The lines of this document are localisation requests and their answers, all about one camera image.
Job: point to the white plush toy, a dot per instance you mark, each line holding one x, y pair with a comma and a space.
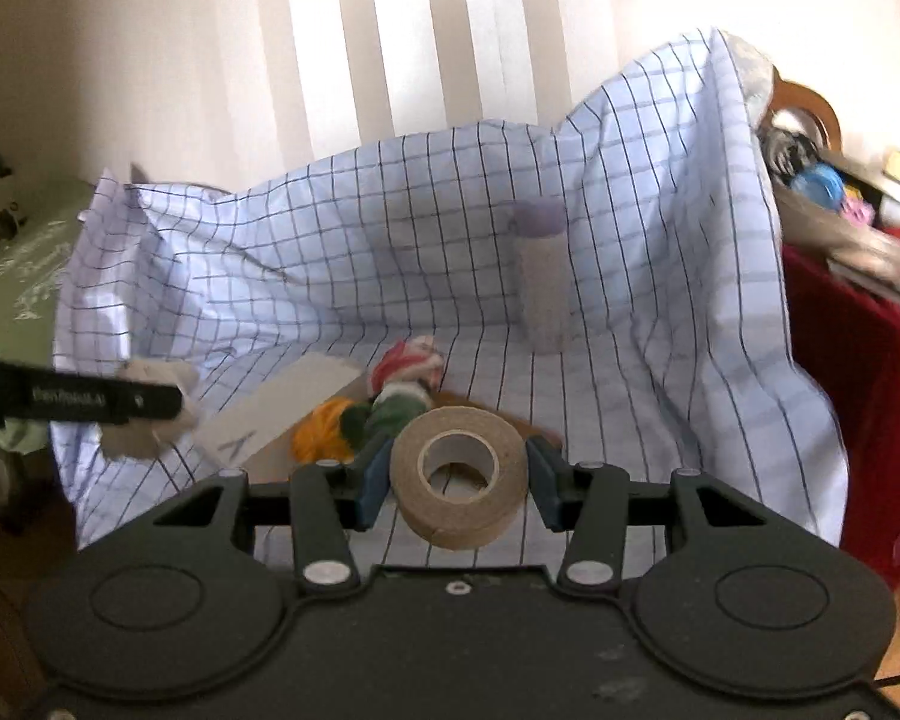
142, 442

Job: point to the blue ball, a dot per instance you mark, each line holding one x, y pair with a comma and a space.
817, 184

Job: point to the black and white patterned cloth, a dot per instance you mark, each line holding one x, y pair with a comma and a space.
787, 146

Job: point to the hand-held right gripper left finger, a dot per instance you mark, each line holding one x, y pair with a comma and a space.
379, 480

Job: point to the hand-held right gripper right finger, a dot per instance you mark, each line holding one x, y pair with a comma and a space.
544, 484

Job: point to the grey fluffy cloth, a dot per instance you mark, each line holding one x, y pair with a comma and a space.
754, 67

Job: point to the brown leather wallet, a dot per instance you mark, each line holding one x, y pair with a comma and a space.
510, 414

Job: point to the wooden chair back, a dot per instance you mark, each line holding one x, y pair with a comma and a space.
817, 109

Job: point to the white phone box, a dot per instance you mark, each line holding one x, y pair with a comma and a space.
285, 397

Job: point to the dark red cloth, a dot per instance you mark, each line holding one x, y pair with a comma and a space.
855, 390

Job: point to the white vertical blinds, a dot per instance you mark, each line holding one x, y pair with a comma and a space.
307, 52

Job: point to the tan tape roll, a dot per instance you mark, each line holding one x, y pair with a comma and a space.
457, 420

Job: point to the green cloth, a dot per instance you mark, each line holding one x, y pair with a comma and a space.
397, 405

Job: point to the blue white checked sheet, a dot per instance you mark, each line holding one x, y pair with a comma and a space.
345, 240

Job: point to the white bottle with purple lid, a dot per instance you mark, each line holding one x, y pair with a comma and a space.
544, 292

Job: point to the orange cloth pouch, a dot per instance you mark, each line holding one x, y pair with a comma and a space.
322, 427

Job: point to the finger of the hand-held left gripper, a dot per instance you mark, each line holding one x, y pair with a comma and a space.
150, 403

